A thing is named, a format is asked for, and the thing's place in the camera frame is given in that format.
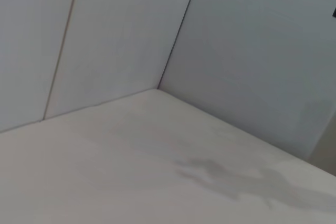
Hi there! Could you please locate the grey white board panel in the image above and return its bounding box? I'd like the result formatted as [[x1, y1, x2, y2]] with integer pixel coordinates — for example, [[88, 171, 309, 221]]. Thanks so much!
[[158, 0, 336, 162]]

